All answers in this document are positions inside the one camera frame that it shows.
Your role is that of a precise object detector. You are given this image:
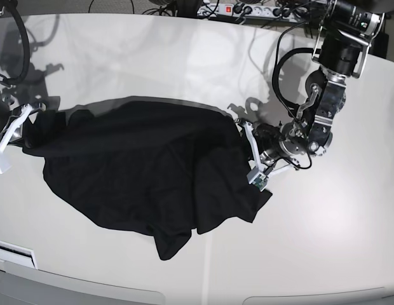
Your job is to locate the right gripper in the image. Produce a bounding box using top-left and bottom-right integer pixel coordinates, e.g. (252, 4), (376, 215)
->
(0, 102), (46, 156)

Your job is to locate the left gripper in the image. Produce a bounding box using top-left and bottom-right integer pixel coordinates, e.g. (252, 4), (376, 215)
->
(235, 118), (296, 178)

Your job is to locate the black t-shirt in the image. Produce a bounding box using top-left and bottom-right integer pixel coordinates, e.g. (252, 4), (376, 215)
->
(22, 100), (272, 261)

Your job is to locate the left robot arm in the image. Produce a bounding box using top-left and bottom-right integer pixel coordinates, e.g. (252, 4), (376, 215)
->
(237, 1), (394, 187)

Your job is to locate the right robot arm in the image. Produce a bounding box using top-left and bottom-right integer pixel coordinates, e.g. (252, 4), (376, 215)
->
(0, 1), (48, 144)

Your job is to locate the white panel at table edge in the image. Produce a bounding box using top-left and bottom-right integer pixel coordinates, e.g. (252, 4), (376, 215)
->
(0, 240), (38, 270)

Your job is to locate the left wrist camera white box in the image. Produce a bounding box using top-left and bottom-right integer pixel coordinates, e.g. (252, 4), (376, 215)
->
(247, 168), (268, 192)

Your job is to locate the white power strip red switch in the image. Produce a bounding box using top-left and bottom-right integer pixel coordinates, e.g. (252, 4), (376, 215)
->
(197, 1), (309, 23)

